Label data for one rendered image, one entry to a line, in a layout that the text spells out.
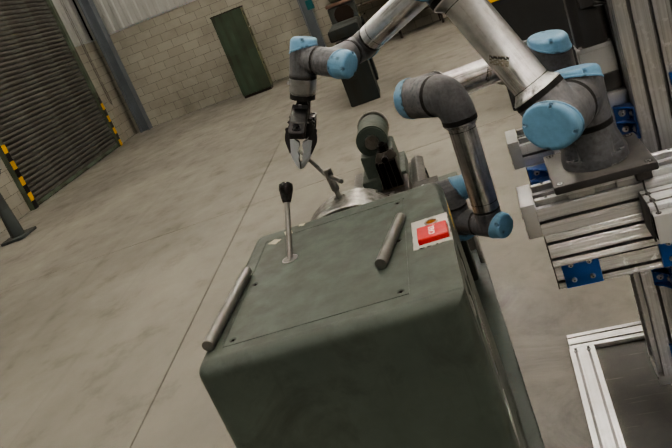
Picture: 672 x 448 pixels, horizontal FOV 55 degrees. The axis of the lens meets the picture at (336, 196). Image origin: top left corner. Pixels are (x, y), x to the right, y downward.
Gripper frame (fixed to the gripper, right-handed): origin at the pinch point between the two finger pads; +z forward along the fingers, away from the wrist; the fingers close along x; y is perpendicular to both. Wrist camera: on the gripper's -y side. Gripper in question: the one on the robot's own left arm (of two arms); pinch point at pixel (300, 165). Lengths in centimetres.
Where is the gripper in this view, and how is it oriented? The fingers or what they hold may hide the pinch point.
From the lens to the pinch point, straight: 183.7
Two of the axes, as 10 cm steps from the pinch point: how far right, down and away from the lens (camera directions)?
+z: -0.3, 9.4, 3.5
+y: 0.7, -3.5, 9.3
